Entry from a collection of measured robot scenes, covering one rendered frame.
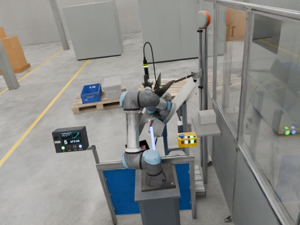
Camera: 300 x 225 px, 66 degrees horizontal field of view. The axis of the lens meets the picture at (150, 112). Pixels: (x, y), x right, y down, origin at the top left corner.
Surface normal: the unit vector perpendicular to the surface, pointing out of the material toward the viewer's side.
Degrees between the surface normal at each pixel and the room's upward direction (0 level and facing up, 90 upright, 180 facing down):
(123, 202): 90
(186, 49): 90
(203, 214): 0
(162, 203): 90
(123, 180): 90
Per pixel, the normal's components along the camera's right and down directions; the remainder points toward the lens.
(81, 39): 0.00, 0.48
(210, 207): -0.11, -0.87
